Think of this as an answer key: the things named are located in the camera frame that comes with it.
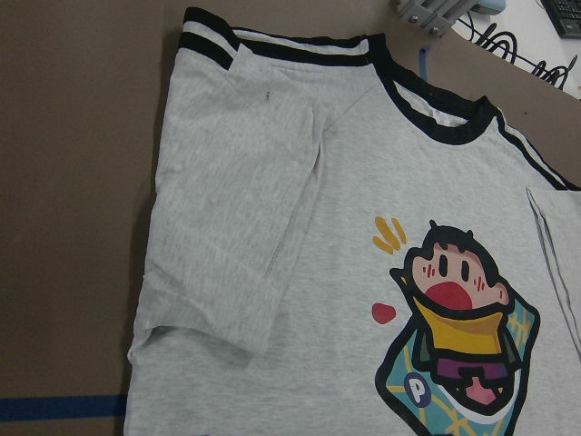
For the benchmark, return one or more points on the grey cartoon print t-shirt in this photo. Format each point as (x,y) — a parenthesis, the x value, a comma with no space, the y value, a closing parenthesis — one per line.
(339,248)

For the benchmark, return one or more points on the black keyboard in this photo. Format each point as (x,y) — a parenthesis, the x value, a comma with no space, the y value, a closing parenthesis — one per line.
(567,18)

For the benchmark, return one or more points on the aluminium frame post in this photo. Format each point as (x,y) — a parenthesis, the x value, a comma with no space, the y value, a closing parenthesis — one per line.
(434,16)

